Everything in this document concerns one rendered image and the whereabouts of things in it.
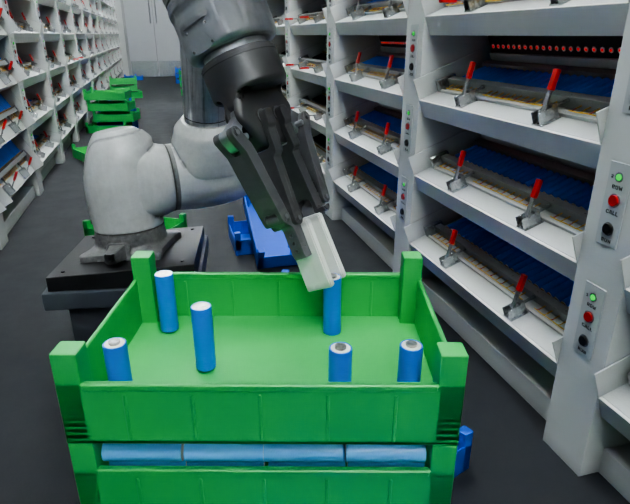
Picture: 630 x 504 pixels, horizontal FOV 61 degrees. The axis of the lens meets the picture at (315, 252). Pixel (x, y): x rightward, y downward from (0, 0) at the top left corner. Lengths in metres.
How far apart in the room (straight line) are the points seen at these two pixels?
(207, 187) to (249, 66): 0.75
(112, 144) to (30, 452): 0.61
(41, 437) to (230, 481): 0.74
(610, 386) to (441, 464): 0.56
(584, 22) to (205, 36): 0.62
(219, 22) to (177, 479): 0.38
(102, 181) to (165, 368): 0.74
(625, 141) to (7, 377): 1.25
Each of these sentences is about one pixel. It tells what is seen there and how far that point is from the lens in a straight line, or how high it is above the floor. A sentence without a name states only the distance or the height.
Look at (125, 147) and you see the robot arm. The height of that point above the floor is 0.47.
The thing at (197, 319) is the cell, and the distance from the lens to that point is 0.48.
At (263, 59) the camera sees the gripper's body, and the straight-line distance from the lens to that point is 0.51.
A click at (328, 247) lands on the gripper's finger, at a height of 0.49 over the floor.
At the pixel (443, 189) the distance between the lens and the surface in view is 1.30.
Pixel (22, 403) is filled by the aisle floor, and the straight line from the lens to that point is 1.27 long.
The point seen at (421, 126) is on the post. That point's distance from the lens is 1.42.
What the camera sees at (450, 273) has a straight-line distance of 1.31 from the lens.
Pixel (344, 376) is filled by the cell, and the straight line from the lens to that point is 0.43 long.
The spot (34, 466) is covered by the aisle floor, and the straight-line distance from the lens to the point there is 1.11.
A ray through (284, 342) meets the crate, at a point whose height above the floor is 0.40.
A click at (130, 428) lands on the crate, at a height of 0.42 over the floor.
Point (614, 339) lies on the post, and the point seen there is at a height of 0.27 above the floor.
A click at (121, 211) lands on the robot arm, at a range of 1.21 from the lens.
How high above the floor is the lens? 0.69
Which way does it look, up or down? 22 degrees down
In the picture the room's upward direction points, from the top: straight up
